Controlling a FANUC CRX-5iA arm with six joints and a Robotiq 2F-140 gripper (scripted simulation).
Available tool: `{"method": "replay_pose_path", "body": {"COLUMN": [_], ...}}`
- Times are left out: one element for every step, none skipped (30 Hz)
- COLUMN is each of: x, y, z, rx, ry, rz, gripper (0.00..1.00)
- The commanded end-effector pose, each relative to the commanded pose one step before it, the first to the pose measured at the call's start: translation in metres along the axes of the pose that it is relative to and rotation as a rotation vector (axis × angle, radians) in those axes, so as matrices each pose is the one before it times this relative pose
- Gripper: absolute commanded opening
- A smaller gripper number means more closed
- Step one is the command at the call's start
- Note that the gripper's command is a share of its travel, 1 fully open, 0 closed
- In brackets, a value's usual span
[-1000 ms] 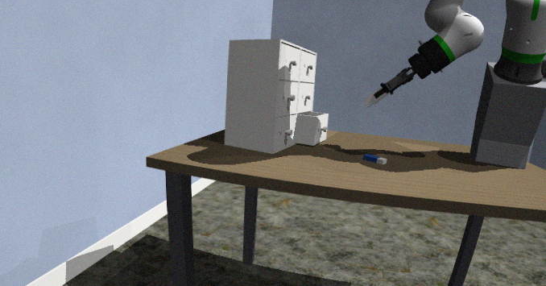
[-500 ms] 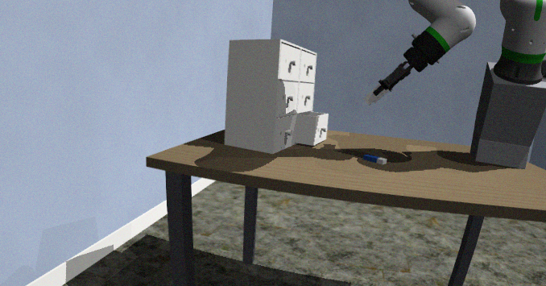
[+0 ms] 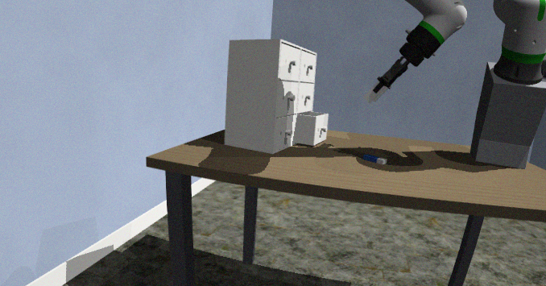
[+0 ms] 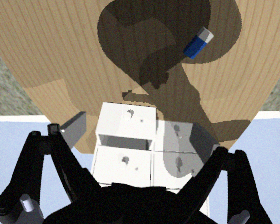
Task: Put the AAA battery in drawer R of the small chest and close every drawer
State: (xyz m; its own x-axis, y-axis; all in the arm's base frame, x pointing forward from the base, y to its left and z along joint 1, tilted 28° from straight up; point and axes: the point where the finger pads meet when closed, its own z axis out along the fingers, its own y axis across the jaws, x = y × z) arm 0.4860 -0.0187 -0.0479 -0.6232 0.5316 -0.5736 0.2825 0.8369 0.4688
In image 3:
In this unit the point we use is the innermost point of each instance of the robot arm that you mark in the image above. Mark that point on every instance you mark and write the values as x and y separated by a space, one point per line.
523 59

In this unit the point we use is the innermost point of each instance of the white chest of drawers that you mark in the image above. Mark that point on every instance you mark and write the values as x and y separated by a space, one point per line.
252 93

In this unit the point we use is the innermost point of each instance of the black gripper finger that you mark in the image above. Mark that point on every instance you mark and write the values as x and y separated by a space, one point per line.
394 71
386 87

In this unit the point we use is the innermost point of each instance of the blue and white eraser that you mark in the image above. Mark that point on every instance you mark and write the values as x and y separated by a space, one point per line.
375 159

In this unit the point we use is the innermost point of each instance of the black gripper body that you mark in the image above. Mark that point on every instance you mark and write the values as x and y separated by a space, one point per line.
411 54

